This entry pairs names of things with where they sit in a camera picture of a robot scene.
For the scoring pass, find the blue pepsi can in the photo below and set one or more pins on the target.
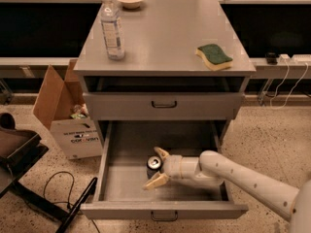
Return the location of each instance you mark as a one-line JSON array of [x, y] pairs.
[[154, 164]]

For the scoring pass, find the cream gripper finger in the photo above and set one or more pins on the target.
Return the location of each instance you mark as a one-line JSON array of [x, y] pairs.
[[158, 179], [163, 154]]

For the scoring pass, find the black charger block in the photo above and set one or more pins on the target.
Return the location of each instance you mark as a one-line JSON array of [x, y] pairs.
[[271, 58]]

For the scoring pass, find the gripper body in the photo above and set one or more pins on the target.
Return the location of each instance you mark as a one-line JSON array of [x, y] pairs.
[[174, 168]]

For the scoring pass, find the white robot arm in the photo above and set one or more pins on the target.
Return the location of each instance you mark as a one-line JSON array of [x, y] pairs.
[[211, 168]]

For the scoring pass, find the closed grey top drawer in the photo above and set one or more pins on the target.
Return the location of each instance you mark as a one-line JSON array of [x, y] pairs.
[[163, 106]]

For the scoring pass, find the green yellow sponge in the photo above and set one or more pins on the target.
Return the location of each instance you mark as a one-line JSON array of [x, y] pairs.
[[214, 57]]

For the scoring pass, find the open grey middle drawer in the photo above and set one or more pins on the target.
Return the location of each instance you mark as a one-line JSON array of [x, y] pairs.
[[127, 146]]

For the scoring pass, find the white power adapter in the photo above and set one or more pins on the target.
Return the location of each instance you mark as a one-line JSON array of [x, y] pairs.
[[284, 58]]

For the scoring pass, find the open cardboard box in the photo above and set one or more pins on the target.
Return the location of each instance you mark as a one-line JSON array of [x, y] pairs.
[[61, 108]]

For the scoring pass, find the grey drawer cabinet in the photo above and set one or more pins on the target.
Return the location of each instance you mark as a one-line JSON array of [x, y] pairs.
[[160, 43]]

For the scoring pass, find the clear plastic water bottle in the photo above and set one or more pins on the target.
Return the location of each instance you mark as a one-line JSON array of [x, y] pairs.
[[112, 29]]

